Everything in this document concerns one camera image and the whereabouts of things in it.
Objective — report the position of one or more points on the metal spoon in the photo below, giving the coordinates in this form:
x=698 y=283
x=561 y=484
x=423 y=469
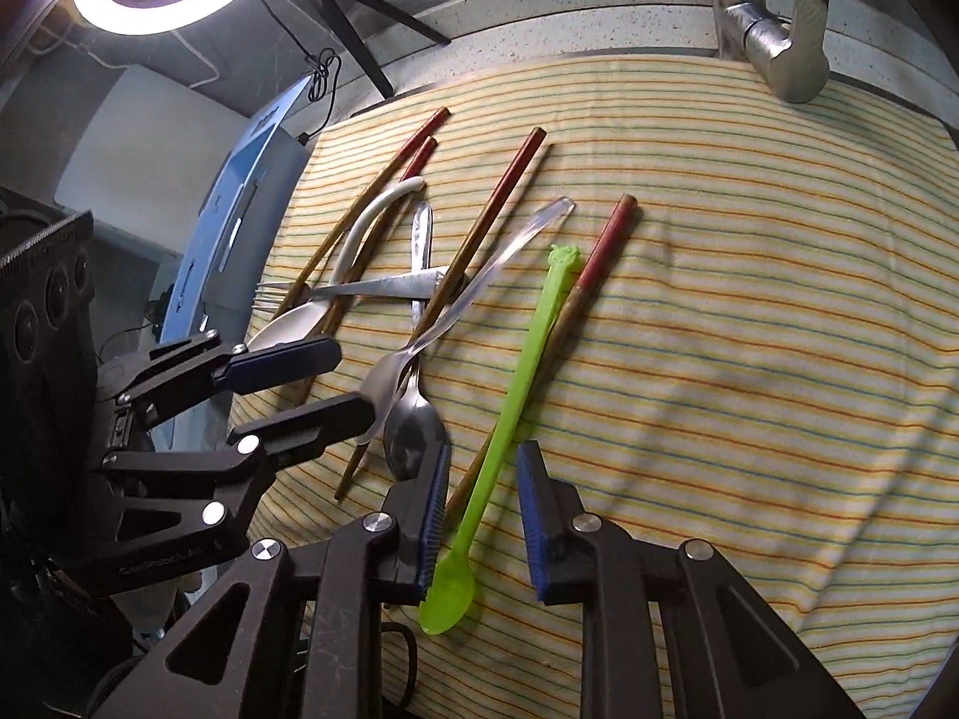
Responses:
x=412 y=427

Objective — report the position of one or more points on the red-tipped wooden chopstick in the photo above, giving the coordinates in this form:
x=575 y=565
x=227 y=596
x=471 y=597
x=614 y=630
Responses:
x=607 y=247
x=389 y=172
x=416 y=165
x=502 y=195

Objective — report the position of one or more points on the green plastic spoon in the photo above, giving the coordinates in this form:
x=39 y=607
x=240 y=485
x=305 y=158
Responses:
x=509 y=404

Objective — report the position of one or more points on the white ceramic spoon blue logo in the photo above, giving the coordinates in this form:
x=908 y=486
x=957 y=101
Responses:
x=288 y=326

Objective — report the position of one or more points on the metal fork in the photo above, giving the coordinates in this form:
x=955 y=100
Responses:
x=374 y=286

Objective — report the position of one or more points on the blue plastic drain basket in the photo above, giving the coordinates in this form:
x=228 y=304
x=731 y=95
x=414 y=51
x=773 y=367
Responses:
x=247 y=187

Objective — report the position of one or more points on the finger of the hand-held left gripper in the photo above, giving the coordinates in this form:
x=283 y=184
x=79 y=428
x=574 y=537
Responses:
x=330 y=416
x=285 y=363

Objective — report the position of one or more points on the chrome faucet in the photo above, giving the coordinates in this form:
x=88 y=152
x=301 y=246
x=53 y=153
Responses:
x=779 y=52

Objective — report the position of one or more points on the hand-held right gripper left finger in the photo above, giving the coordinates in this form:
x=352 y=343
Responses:
x=434 y=524

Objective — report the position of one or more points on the yellow striped cloth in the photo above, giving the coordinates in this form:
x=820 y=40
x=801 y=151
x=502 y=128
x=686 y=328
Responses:
x=749 y=314

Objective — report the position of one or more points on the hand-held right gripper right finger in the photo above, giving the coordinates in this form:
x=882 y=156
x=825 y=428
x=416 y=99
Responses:
x=533 y=524

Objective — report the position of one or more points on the translucent white spoon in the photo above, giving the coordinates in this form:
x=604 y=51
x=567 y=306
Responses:
x=517 y=243

